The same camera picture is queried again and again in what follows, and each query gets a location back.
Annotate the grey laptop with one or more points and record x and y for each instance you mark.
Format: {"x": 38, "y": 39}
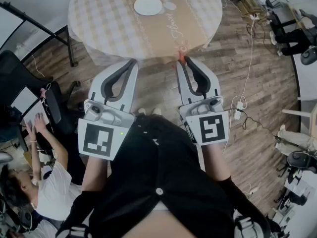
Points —
{"x": 23, "y": 99}

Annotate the black desk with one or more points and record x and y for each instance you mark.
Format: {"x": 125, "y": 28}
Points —
{"x": 282, "y": 16}

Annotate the black swivel chair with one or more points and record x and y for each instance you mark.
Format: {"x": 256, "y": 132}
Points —
{"x": 301, "y": 160}

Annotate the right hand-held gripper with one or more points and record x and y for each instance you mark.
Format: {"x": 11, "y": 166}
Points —
{"x": 213, "y": 128}

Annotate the person's white shoe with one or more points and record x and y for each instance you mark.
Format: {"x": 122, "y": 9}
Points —
{"x": 141, "y": 111}
{"x": 157, "y": 111}

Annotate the person's right forearm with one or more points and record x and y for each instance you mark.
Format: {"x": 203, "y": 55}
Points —
{"x": 215, "y": 162}

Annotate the person's black cardigan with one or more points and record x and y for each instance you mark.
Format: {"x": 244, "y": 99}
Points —
{"x": 148, "y": 170}

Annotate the white power strip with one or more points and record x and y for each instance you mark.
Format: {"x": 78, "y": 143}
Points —
{"x": 238, "y": 111}

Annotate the round checkered table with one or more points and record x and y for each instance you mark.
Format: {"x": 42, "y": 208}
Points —
{"x": 106, "y": 23}

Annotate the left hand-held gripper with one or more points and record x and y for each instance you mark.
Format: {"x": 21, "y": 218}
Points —
{"x": 99, "y": 137}

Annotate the small orange shrimp toy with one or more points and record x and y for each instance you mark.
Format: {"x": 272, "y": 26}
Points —
{"x": 182, "y": 56}

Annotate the white round plate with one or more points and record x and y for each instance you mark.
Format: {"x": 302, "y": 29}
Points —
{"x": 148, "y": 6}

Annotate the person's light undershirt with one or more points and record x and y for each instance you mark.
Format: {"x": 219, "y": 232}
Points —
{"x": 173, "y": 224}

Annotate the olive cardboard boxes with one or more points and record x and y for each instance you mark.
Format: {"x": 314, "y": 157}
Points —
{"x": 250, "y": 5}

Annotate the person's left forearm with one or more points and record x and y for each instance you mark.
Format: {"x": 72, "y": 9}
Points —
{"x": 95, "y": 175}

